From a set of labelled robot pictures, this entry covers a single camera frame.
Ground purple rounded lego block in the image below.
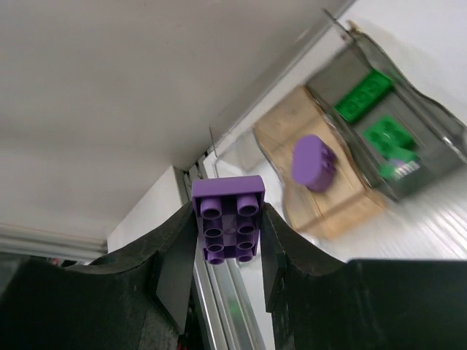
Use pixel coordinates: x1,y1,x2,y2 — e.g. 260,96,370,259
292,134,337,193

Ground colourless clear container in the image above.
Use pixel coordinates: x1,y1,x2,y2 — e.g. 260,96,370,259
198,1,355,178

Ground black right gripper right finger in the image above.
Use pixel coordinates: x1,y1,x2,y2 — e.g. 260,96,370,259
260,204,466,349

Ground aluminium table rail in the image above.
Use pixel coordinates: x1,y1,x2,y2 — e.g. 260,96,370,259
193,242,266,349

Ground small green lego brick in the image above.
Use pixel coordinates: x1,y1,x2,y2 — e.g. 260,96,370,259
379,147,420,180

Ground purple lego brick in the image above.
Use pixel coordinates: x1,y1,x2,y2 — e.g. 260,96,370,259
192,175,266,265

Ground green sloped lego brick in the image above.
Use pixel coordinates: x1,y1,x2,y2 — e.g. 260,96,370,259
363,115,414,158

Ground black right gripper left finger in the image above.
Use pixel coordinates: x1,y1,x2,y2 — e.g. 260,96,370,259
1,204,197,349

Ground green two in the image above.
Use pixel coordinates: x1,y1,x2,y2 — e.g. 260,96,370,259
334,69,393,125

